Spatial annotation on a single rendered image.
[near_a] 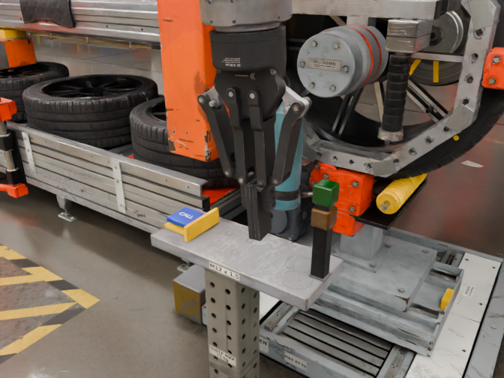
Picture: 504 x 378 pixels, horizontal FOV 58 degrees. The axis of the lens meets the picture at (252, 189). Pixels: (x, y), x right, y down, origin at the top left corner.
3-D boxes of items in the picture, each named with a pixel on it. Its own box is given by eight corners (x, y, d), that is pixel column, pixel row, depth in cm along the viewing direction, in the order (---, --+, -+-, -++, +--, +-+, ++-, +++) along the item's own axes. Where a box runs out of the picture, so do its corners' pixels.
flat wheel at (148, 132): (298, 143, 224) (300, 95, 214) (259, 200, 167) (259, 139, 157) (176, 130, 242) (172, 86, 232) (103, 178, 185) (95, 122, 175)
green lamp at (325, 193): (339, 201, 88) (340, 182, 86) (330, 208, 85) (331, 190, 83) (320, 196, 90) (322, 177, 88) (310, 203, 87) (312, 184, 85)
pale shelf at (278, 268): (343, 270, 101) (343, 259, 100) (306, 312, 89) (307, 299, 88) (196, 217, 124) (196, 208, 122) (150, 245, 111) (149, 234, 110)
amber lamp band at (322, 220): (337, 223, 90) (338, 205, 88) (328, 232, 87) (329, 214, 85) (319, 218, 92) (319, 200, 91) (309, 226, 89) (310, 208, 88)
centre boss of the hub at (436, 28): (439, 48, 141) (446, 26, 137) (438, 49, 139) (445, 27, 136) (419, 43, 143) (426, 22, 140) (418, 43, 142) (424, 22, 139)
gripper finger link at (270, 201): (265, 166, 51) (289, 170, 50) (267, 205, 54) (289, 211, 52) (258, 171, 50) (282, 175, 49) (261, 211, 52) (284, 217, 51)
